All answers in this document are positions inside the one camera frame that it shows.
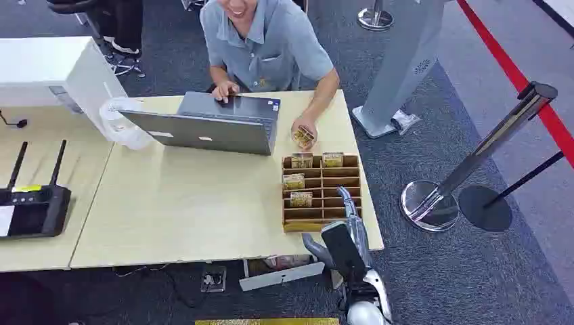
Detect black stanchion post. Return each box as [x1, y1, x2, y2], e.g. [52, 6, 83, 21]
[458, 150, 565, 234]

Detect stack of yellow cards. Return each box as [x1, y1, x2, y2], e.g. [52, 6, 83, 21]
[293, 126, 315, 150]

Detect person's right hand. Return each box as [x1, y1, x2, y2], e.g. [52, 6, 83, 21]
[211, 81, 241, 104]

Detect clear plastic bag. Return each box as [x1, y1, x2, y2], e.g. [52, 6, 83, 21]
[99, 96, 156, 152]

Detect white board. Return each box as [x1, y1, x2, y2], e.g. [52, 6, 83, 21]
[238, 261, 326, 293]

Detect black router with antennas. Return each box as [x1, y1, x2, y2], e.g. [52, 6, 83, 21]
[0, 139, 72, 240]

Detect person's left hand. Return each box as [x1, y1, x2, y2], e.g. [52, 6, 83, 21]
[290, 114, 319, 152]

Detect person's legs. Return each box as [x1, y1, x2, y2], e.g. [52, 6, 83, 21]
[97, 0, 146, 60]

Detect chrome stanchion post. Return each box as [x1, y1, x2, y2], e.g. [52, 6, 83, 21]
[399, 81, 559, 234]

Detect black office chair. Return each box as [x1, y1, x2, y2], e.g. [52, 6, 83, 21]
[46, 0, 147, 79]

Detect white cabinet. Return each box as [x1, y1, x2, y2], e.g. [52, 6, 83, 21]
[0, 36, 128, 132]

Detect grey kiosk stand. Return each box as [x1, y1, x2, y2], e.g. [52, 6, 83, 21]
[351, 0, 445, 139]

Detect person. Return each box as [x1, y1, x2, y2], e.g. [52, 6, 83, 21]
[199, 0, 340, 152]

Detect chrome stanchion base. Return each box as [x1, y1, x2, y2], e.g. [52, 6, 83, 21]
[357, 0, 395, 32]

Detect grey laptop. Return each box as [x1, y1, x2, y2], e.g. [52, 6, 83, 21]
[118, 91, 282, 157]

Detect red barrier belt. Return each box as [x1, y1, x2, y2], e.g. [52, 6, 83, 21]
[456, 0, 574, 170]

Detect yellow card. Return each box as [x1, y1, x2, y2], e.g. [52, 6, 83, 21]
[282, 173, 306, 191]
[289, 191, 314, 209]
[290, 152, 314, 169]
[322, 151, 345, 169]

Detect floor power socket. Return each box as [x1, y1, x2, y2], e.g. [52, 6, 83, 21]
[200, 266, 228, 294]

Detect wooden card box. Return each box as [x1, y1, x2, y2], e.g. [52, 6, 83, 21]
[281, 153, 363, 234]

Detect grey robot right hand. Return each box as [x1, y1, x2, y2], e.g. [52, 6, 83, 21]
[301, 186, 372, 282]

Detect black floor cable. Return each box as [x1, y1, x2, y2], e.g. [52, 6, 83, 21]
[112, 263, 207, 309]

